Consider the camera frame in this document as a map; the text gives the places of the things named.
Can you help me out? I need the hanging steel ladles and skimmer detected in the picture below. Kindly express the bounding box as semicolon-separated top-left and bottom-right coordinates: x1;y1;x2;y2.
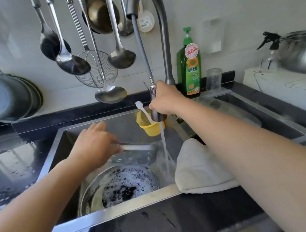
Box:
28;0;73;64

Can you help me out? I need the clear plastic cup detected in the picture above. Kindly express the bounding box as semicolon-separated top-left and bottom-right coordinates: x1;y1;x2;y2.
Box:
203;67;226;94

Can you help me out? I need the white cleaning brush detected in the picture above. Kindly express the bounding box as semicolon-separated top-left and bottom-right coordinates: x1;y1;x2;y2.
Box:
134;98;156;127

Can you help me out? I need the yellow-handled steel ladle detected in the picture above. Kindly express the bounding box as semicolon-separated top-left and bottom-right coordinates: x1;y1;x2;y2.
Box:
75;0;129;108

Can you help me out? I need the black round steamer rack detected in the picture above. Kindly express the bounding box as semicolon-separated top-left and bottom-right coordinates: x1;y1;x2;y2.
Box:
97;178;141;208

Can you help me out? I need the white dish brush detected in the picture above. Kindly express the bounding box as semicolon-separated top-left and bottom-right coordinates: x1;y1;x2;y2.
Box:
136;9;157;34

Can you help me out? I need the green dish soap bottle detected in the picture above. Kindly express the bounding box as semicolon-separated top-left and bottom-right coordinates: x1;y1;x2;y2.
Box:
169;25;207;99

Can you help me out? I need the person's left hand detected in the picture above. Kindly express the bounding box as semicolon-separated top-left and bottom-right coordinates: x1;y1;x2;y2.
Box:
62;118;127;175

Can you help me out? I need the person's right hand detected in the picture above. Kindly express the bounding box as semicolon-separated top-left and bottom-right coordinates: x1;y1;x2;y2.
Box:
145;76;192;121

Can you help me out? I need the round steel pan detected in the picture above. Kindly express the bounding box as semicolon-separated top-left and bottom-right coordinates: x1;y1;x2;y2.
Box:
72;156;174;217

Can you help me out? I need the rectangular steel tray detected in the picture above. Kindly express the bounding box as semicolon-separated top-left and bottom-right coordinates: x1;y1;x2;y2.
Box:
108;137;163;174

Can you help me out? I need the white dish rag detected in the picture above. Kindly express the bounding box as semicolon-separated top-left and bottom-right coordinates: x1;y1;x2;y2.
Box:
168;131;242;199

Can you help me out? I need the steel soup ladle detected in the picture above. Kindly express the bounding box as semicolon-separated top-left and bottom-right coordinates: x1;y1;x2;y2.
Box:
45;0;93;80

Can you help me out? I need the round steel basin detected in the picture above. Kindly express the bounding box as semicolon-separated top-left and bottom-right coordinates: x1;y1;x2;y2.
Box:
197;88;264;137

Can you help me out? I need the steel gooseneck faucet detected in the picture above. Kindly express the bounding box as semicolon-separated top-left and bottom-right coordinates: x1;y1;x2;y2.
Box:
124;0;184;125

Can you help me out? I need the wire mesh skimmer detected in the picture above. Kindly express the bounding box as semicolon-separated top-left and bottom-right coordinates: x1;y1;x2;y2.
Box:
62;0;122;93

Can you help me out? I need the person's right forearm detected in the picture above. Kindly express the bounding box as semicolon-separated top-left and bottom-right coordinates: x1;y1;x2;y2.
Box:
174;80;306;232

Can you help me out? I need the small black object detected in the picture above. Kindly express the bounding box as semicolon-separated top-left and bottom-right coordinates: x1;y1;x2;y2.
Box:
254;29;284;52

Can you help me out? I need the orange-handled brass ladle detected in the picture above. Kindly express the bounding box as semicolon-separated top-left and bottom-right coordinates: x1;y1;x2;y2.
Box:
80;0;123;38

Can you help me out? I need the stainless steel sink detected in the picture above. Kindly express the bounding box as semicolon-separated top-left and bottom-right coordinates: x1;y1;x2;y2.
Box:
26;98;217;232

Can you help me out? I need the dark green hanging basin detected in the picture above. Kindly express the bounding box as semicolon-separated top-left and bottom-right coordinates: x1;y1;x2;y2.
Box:
18;72;46;117

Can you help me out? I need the yellow hanging sink cup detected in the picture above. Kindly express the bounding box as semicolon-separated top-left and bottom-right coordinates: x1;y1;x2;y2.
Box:
135;106;169;140

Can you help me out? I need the person's left forearm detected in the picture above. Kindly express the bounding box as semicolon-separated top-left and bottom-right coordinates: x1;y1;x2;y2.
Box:
0;153;101;232

